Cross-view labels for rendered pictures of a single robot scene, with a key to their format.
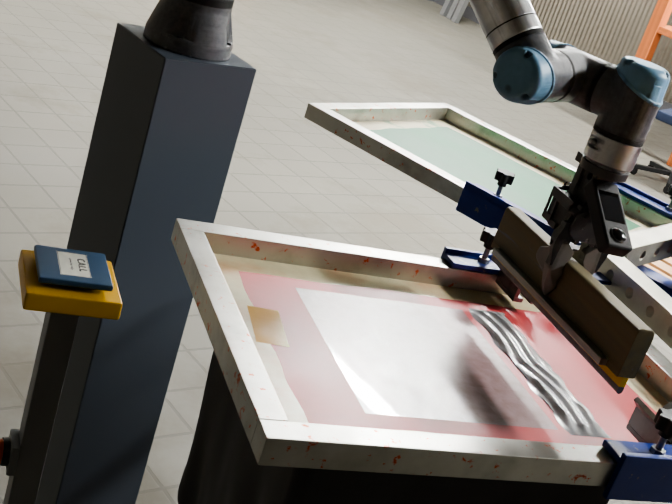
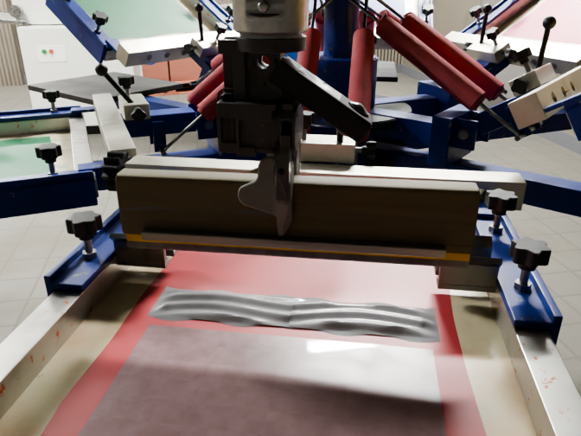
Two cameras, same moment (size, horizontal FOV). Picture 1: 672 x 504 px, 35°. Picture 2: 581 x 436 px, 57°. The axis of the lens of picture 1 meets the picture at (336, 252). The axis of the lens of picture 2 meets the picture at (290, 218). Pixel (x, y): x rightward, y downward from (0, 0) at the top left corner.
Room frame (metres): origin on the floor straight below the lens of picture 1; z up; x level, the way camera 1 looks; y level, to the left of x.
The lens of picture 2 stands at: (1.21, 0.13, 1.35)
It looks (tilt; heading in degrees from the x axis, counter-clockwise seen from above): 24 degrees down; 303
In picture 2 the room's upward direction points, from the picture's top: straight up
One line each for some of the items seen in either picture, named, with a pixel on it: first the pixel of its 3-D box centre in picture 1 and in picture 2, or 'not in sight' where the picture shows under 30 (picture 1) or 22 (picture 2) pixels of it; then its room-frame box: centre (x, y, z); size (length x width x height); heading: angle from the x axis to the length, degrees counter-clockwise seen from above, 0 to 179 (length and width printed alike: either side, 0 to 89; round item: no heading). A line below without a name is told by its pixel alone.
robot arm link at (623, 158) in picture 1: (609, 151); (270, 14); (1.54, -0.33, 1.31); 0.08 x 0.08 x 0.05
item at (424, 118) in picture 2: not in sight; (337, 114); (1.91, -1.18, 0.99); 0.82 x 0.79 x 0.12; 115
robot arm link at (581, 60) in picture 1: (566, 75); not in sight; (1.58, -0.24, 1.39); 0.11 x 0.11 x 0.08; 59
